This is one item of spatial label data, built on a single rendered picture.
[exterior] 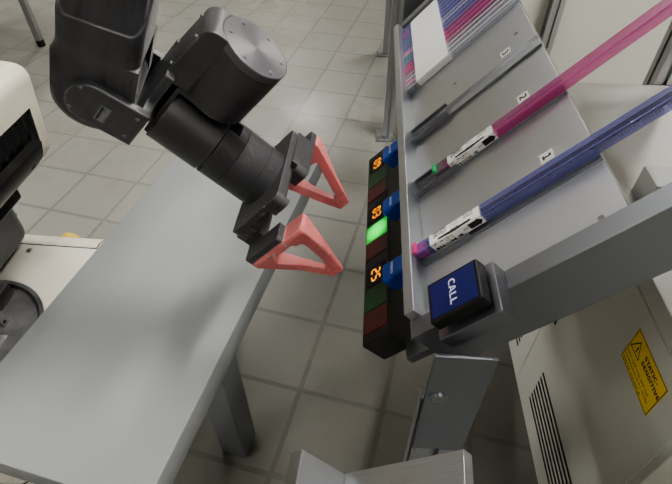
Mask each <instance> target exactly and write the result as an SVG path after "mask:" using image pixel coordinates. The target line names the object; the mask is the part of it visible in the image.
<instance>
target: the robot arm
mask: <svg viewBox="0 0 672 484"><path fill-rule="evenodd" d="M159 1H160V0H55V37H54V39H53V41H52V42H51V44H50V45H49V65H50V92H51V96H52V98H53V100H54V102H55V103H56V105H57V106H58V107H59V108H60V109H61V110H62V112H64V113H65V114H66V115H67V116H68V117H70V118H71V119H73V120H74V121H76V122H78V123H80V124H82V125H85V126H88V127H91V128H95V129H99V130H101V131H103V132H105V133H107V134H109V135H111V136H113V137H114V138H116V139H118V140H120V141H122V142H124V143H126V144H128V145H130V143H131V142H132V141H133V140H134V138H135V137H136V136H137V134H138V133H139V132H140V131H141V129H142V128H143V127H144V126H145V124H146V123H147V122H148V121H149V122H148V124H147V126H146V127H145V129H144V130H145V131H146V132H147V133H146V135H147V136H149V137H150V138H151V139H153V140H154V141H156V142H157V143H159V144H160V145H161V146H163V147H164V148H166V149H167V150H169V151H170V152H172V153H173V154H174V155H176V156H177V157H179V158H180V159H182V160H183V161H185V162H186V163H187V164H189V165H190V166H192V167H193V168H197V171H199V172H200V173H202V174H203V175H205V176H206V177H208V178H209V179H210V180H212V181H213V182H215V183H216V184H218V185H219V186H220V187H222V188H223V189H225V190H226V191H228V192H229V193H231V194H232V195H233V196H235V197H236V198H238V199H239V200H241V201H242V204H241V207H240V210H239V213H238V216H237V219H236V223H235V226H234V229H233V233H235V234H236V235H237V238H239V239H240V240H242V241H244V242H245V243H247V244H248V245H250V246H249V249H248V253H247V256H246V261H247V262H248V263H250V264H252V265H253V266H255V267H256V268H258V269H282V270H302V271H307V272H313V273H318V274H323V275H328V276H335V275H336V274H338V273H339V272H341V271H342V270H343V266H342V264H341V263H340V261H339V260H338V258H337V257H336V255H335V254H334V253H333V251H332V250H331V248H330V247H329V246H328V244H327V243H326V241H325V240H324V239H323V237H322V236H321V234H320V233H319V232H318V230H317V229H316V227H315V226H314V225H313V223H312V222H311V220H310V219H309V218H308V216H307V215H306V214H304V213H302V214H301V215H299V216H298V217H297V218H296V219H294V220H293V221H292V222H291V223H289V224H288V225H287V226H285V225H284V224H282V223H281V222H280V223H278V224H277V225H276V226H275V227H273V228H272V229H271V230H270V231H269V228H270V224H271V220H272V216H273V215H274V216H276V215H277V214H278V213H280V212H281V211H282V210H283V209H284V208H286V207H287V205H288V204H289V202H290V200H289V199H287V198H286V197H287V193H288V189H289V190H292V191H294V192H297V193H299V194H302V195H304V196H307V197H309V198H312V199H314V200H317V201H319V202H322V203H324V204H327V205H330V206H333V207H335V208H338V209H342V208H343V207H344V206H346V205H347V204H348V203H349V199H348V197H347V195H346V193H345V191H344V189H343V187H342V185H341V183H340V181H339V179H338V177H337V175H336V172H335V170H334V168H333V165H332V163H331V160H330V158H329V156H328V153H327V151H326V148H325V146H324V144H323V141H322V139H321V138H320V137H318V136H317V135H316V134H315V133H314V132H312V131H311V132H310V133H309V134H308V135H306V136H305V137H304V136H303V135H302V134H301V133H298V134H297V133H296V132H295V131H294V130H292V131H291V132H290V133H288V134H287V135H286V136H285V137H284V138H283V139H282V140H281V141H280V142H279V143H278V144H277V145H276V146H275V147H273V146H271V145H270V144H269V143H267V142H266V141H265V140H264V139H262V138H261V137H260V136H258V135H257V134H256V133H255V132H253V131H252V130H251V129H249V128H248V127H247V126H246V125H244V124H243V123H242V122H240V121H241V120H242V119H243V118H244V117H245V116H246V115H247V114H248V113H249V112H250V111H251V110H252V109H253V108H254V107H255V106H256V105H257V104H258V103H259V102H260V101H261V100H262V99H263V98H264V97H265V96H266V95H267V94H268V93H269V92H270V91H271V90H272V89H273V87H274V86H275V85H276V84H277V83H278V82H279V81H280V80H281V79H282V78H283V77H284V76H285V75H286V72H287V65H286V61H285V58H284V56H283V54H282V52H281V50H280V49H279V47H278V46H277V44H276V43H275V42H274V40H273V39H272V38H271V37H270V36H269V35H268V34H267V33H266V32H265V31H264V30H263V29H261V28H260V27H259V26H258V25H256V24H255V23H253V22H251V21H249V20H247V19H245V18H242V17H239V16H233V15H232V14H231V13H229V12H228V11H227V10H225V9H224V8H222V7H219V6H212V7H209V8H208V9H207V10H206V11H205V12H204V13H201V14H200V17H199V19H198V20H197V21H196V22H195V23H194V24H193V25H192V26H191V27H190V28H189V30H188V31H187V32H186V33H185V34H184V35H183V36H182V37H181V38H180V39H177V40H176V41H175V43H174V44H173V45H172V47H171V48H170V49H169V51H168V52H167V54H166V55H164V54H163V53H161V52H160V51H158V50H157V49H155V48H154V46H155V40H156V35H157V29H158V24H156V20H157V14H158V8H159ZM314 163H317V164H318V165H319V167H320V169H321V171H322V173H323V174H324V176H325V178H326V180H327V181H328V183H329V185H330V187H331V189H332V190H333V192H334V194H335V196H333V195H331V194H329V193H327V192H324V191H322V190H320V189H319V188H317V187H315V186H314V185H312V184H310V183H309V182H307V181H306V180H304V179H305V178H306V177H307V175H308V173H309V170H310V166H311V165H312V164H314ZM300 244H304V245H306V246H307V247H308V248H309V249H311V250H312V251H313V252H314V253H316V254H317V255H318V256H319V257H320V258H321V259H322V260H323V261H324V262H325V263H326V264H323V263H319V262H316V261H312V260H308V259H305V258H301V257H298V256H294V255H291V254H287V253H284V251H285V250H286V249H288V248H289V247H290V246H292V245H293V246H296V247H297V246H298V245H300Z"/></svg>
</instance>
